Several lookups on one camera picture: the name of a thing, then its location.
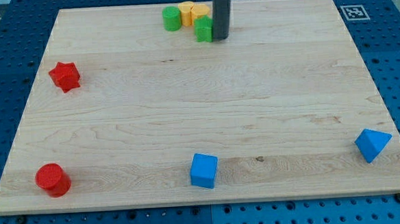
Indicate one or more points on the green star block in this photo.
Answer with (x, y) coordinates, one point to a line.
(203, 29)

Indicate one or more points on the yellow block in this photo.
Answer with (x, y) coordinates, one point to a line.
(199, 10)
(185, 9)

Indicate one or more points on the blue cube block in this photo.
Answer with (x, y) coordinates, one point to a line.
(203, 170)

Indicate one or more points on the red star block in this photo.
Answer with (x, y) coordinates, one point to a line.
(65, 76)

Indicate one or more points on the green cylinder block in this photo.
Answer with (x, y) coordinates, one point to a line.
(171, 18)

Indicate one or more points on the wooden board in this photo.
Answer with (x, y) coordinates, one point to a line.
(279, 103)

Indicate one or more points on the yellow block left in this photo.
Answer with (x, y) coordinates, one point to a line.
(185, 9)

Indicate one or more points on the white fiducial marker tag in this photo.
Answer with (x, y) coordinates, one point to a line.
(354, 12)

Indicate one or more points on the blue triangular prism block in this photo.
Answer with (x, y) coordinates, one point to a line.
(371, 143)

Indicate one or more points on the yellow block right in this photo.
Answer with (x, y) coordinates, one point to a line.
(199, 10)

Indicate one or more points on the red cylinder block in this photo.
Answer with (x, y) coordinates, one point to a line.
(52, 179)

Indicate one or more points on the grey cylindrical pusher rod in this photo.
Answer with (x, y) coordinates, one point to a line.
(220, 19)

